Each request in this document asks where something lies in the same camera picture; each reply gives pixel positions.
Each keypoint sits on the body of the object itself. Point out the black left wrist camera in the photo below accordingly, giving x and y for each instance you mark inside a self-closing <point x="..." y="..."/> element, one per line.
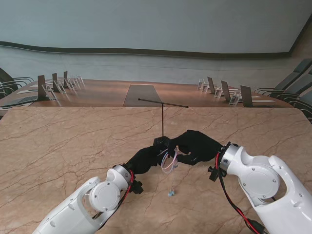
<point x="137" y="186"/>

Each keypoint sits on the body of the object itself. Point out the black T-shaped earphone rack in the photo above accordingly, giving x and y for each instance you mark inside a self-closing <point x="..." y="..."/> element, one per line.
<point x="162" y="122"/>

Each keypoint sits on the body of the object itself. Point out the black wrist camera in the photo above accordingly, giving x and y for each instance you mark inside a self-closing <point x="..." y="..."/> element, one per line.
<point x="137" y="186"/>
<point x="214" y="173"/>

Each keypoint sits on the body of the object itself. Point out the printed conference room backdrop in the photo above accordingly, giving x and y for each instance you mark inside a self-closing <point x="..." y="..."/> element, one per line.
<point x="156" y="36"/>

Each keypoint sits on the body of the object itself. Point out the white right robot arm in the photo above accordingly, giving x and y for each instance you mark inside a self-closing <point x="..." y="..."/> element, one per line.
<point x="270" y="190"/>

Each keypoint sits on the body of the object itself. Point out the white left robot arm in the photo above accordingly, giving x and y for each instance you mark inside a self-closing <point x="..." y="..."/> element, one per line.
<point x="78" y="207"/>

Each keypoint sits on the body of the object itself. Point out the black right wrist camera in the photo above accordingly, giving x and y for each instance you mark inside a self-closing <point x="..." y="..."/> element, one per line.
<point x="214" y="173"/>

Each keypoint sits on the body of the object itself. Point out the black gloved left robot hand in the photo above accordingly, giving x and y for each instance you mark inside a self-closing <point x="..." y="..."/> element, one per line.
<point x="146" y="161"/>

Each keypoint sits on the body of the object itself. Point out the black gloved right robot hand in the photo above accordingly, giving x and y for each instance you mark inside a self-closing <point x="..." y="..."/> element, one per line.
<point x="197" y="148"/>

